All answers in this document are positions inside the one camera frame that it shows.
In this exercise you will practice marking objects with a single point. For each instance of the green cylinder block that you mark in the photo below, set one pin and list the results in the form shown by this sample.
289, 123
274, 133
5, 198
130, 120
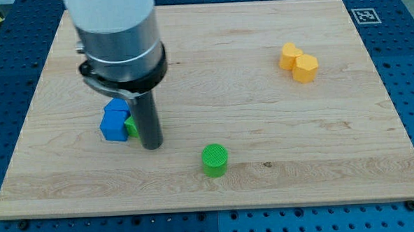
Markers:
214, 158

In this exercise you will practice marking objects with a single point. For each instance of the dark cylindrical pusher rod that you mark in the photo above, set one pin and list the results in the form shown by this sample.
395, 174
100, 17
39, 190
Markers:
146, 120

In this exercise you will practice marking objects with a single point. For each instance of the blue cube block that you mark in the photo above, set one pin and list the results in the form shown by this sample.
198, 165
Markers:
112, 125

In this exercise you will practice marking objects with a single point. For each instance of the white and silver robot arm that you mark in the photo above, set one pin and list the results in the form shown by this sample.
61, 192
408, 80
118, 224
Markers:
125, 57

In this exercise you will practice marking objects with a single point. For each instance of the green star block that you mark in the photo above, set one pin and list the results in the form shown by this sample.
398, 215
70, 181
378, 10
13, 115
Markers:
130, 126

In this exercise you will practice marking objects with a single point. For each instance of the blue pentagon block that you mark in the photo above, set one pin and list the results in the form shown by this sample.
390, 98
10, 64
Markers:
117, 105

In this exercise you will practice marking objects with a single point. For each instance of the white fiducial marker tag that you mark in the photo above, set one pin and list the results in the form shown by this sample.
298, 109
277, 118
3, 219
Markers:
365, 16

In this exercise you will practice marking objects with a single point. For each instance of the wooden board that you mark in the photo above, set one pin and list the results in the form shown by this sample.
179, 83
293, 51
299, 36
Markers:
335, 140

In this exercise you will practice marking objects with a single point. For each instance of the yellow heart block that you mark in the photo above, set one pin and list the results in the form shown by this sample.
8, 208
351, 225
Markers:
289, 53

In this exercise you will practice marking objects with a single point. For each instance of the yellow hexagon block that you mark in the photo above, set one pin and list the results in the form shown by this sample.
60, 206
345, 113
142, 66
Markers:
305, 68

